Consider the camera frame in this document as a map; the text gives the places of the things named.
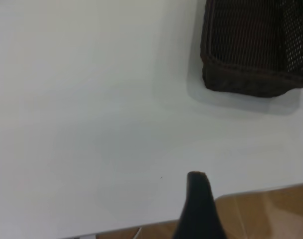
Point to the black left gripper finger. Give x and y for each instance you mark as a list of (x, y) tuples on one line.
[(197, 211)]

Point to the black wicker basket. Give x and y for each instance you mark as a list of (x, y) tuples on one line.
[(243, 44)]

